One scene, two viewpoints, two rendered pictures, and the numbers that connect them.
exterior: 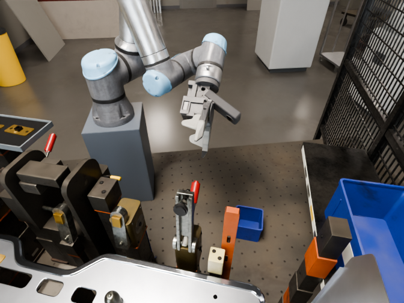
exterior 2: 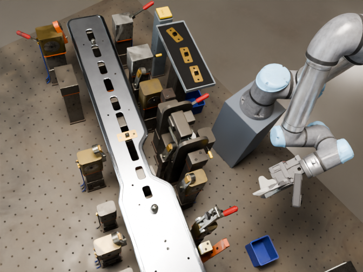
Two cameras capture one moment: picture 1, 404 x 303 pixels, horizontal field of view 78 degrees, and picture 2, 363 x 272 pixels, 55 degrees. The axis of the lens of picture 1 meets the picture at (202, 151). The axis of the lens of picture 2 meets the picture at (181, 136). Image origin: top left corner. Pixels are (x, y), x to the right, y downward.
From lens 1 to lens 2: 0.75 m
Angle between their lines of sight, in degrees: 32
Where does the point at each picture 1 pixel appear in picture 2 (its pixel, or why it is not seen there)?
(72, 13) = not seen: outside the picture
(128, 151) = (241, 134)
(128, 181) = (226, 144)
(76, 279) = (150, 181)
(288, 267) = not seen: outside the picture
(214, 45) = (336, 154)
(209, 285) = (192, 251)
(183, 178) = (266, 175)
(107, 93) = (259, 99)
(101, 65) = (269, 86)
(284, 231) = not seen: outside the picture
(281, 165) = (345, 251)
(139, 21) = (296, 106)
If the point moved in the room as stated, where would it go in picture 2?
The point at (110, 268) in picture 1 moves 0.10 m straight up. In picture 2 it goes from (166, 193) to (168, 185)
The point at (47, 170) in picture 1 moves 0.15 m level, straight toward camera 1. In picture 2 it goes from (183, 126) to (173, 161)
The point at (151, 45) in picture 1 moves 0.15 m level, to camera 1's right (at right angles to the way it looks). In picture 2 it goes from (293, 121) to (323, 157)
